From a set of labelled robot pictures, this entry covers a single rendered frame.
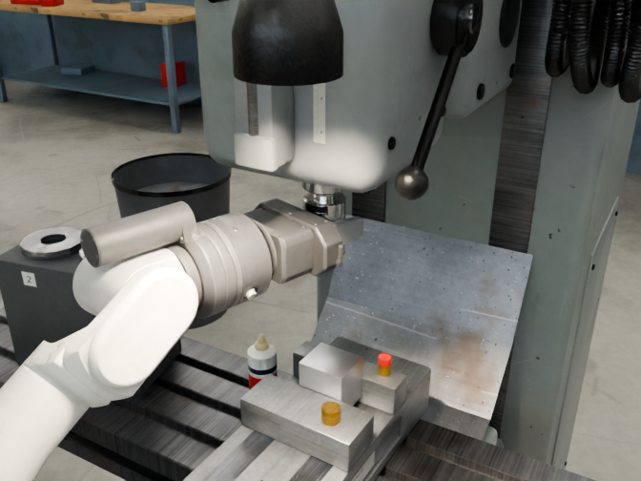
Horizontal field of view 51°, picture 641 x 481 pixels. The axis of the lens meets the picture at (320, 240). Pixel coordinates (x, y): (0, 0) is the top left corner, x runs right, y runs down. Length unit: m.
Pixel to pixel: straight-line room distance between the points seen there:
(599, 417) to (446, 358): 1.52
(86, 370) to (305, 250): 0.24
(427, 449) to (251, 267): 0.41
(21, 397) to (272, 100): 0.31
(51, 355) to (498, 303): 0.71
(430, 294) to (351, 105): 0.58
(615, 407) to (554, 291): 1.57
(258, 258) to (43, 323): 0.50
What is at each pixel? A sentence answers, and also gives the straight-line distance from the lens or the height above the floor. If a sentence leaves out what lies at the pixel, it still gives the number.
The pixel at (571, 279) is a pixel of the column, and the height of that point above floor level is 1.05.
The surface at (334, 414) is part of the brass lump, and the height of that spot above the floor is 1.04.
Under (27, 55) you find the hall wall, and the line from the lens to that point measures 7.95.
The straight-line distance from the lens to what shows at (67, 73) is 6.92.
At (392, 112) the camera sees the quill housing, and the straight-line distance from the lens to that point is 0.60.
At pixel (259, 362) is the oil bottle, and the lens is 0.94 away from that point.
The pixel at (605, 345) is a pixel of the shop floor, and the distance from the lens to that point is 2.97.
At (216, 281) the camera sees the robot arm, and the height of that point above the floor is 1.25.
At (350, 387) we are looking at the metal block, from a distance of 0.83.
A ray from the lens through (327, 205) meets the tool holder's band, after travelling 0.71.
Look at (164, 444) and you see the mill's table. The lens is 0.95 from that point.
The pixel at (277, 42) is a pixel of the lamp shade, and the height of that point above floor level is 1.47.
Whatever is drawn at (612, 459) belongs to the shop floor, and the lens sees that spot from 2.43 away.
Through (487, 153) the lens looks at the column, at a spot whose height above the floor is 1.22.
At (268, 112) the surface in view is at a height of 1.39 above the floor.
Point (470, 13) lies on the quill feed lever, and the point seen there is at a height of 1.46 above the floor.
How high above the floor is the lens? 1.54
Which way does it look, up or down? 25 degrees down
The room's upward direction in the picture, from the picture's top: straight up
